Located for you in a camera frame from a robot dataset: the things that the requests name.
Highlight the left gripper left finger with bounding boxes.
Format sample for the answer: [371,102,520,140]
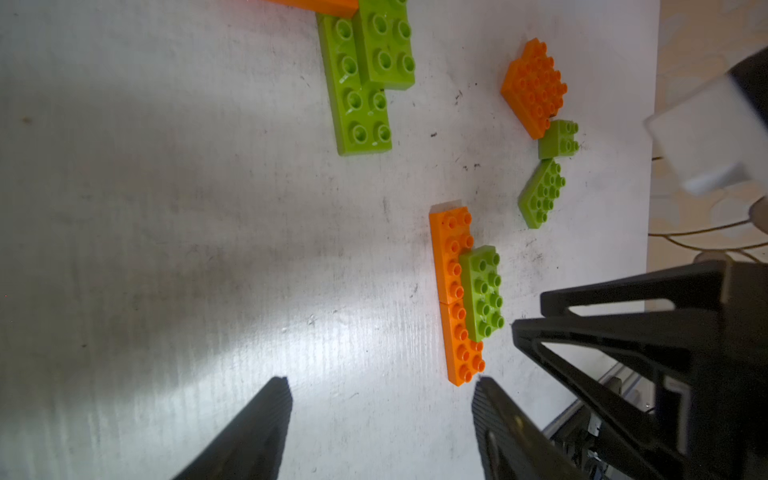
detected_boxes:
[176,377,293,479]

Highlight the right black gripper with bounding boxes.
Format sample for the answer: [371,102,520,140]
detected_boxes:
[512,261,767,479]

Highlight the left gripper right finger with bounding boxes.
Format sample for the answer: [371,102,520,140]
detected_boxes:
[472,376,586,480]

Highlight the green brick long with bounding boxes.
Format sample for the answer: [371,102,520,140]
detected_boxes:
[459,245,505,343]
[352,0,416,91]

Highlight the orange brick top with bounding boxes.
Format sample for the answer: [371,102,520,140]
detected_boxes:
[429,200,474,305]

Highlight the orange brick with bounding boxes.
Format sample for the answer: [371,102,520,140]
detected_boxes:
[429,200,474,305]
[500,38,568,140]
[440,300,486,386]
[269,0,359,19]

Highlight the green brick lowest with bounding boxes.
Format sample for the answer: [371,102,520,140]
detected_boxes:
[329,81,393,156]

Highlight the green small brick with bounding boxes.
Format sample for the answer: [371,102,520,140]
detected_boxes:
[538,120,580,160]

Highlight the aluminium front rail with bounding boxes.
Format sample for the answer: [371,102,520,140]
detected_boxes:
[544,355,653,456]

